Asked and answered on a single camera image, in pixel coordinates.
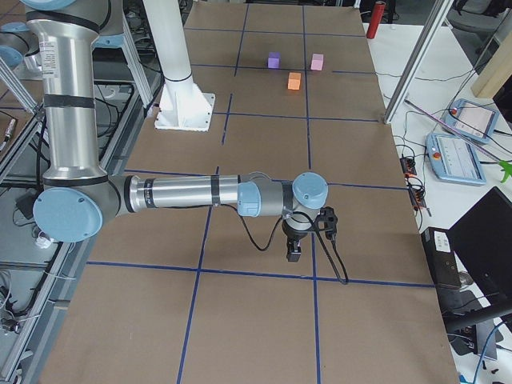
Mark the pink foam cube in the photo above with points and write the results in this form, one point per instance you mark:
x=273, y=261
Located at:
x=317, y=61

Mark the orange usb hub upper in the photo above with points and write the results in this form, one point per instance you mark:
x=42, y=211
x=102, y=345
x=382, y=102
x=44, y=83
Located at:
x=408, y=166

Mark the aluminium frame post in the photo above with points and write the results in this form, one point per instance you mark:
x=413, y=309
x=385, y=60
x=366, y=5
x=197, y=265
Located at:
x=433, y=23

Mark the teach pendant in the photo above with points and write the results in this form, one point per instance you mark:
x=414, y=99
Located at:
x=473, y=120
x=454, y=160

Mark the brown paper table cover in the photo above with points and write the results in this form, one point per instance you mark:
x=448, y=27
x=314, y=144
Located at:
x=198, y=296

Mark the purple foam cube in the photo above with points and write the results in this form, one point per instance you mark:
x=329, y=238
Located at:
x=273, y=60

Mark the black monitor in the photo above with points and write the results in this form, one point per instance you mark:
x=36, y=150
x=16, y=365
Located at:
x=481, y=239

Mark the red cylinder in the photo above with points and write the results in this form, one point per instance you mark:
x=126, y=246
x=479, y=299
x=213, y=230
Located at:
x=376, y=17

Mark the lower teach pendant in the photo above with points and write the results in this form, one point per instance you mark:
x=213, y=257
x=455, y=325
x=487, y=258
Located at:
x=454, y=160

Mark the orange usb hub lower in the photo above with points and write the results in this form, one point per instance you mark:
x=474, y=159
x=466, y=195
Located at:
x=417, y=197

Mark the orange usb hub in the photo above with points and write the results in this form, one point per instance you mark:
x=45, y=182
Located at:
x=417, y=197
x=408, y=166

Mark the wooden board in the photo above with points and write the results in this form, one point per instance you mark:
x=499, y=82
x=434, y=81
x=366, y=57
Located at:
x=496, y=72

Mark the orange foam cube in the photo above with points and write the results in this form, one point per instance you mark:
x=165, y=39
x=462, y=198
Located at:
x=294, y=81

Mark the black box with label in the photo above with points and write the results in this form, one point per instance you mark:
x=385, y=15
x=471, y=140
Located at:
x=440, y=258

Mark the upper teach pendant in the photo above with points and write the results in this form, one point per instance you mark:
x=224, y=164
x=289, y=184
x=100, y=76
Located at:
x=473, y=120

